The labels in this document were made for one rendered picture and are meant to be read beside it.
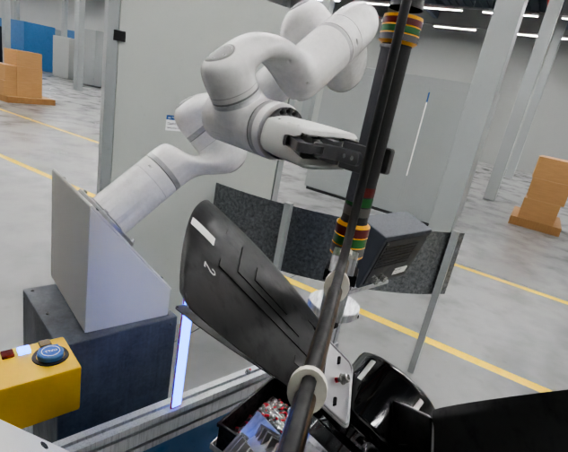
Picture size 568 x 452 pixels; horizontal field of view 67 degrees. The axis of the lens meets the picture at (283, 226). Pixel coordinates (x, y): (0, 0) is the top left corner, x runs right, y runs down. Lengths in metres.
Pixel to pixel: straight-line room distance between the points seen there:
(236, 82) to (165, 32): 1.73
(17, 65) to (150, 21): 10.64
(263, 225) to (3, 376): 1.86
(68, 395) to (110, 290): 0.34
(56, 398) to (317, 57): 0.71
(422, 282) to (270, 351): 2.28
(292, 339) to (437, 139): 6.13
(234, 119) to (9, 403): 0.55
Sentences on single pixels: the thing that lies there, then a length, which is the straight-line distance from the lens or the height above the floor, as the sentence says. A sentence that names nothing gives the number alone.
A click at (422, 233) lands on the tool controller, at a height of 1.22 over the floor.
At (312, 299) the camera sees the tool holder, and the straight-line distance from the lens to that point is 0.58.
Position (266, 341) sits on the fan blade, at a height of 1.33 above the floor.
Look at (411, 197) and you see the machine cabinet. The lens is 6.66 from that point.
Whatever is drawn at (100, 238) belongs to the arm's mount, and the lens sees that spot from 1.05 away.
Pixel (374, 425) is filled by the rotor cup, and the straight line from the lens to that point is 0.56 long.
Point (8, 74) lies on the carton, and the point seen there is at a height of 0.64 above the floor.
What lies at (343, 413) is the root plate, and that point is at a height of 1.23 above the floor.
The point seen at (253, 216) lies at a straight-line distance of 2.50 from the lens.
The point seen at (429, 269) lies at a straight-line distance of 2.66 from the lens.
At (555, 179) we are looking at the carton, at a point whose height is 0.91.
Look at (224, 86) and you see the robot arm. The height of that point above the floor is 1.55.
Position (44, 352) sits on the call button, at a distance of 0.84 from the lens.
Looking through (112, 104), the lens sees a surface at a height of 1.34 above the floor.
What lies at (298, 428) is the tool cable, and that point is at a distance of 0.24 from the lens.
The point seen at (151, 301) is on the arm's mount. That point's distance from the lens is 1.18.
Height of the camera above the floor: 1.57
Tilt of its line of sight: 18 degrees down
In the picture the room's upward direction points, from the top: 11 degrees clockwise
